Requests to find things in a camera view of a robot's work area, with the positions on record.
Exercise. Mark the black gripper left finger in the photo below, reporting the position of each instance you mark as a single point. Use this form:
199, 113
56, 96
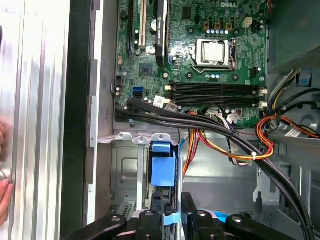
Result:
150, 225

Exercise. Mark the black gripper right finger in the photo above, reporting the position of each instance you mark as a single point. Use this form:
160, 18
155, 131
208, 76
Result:
190, 225

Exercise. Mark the hard disk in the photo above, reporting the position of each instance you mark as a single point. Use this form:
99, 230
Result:
163, 170

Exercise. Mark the metal disk bay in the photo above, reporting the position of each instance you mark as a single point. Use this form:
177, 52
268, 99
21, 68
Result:
125, 162

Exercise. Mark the person's right hand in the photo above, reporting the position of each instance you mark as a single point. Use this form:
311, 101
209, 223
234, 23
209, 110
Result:
6, 197

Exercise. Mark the person's left hand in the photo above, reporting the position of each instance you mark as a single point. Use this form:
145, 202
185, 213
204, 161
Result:
1, 142

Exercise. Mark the metal drive cage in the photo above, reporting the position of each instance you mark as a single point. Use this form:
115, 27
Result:
272, 180

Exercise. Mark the black RAM slot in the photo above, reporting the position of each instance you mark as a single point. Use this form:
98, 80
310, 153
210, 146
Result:
215, 98
215, 91
215, 85
215, 103

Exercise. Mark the black open PC case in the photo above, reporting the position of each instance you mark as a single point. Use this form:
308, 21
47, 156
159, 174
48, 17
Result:
77, 100

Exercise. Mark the CPU socket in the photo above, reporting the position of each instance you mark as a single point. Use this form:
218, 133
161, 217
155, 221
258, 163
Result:
233, 57

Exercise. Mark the silver CPU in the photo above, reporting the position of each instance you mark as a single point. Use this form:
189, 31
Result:
212, 51

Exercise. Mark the green motherboard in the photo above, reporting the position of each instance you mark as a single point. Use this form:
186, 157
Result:
250, 55

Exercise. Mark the black graphics card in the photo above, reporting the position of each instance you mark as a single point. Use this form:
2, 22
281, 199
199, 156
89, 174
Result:
161, 37

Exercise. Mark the white expansion slot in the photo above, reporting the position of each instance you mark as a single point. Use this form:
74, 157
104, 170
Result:
142, 25

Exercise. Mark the black expansion slot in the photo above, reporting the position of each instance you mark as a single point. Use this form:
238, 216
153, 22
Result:
130, 25

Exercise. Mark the grey power supply unit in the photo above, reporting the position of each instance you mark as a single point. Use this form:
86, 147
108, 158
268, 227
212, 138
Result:
292, 30

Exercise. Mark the metal socket cover frame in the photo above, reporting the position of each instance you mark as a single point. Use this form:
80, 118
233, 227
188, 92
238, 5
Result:
198, 53

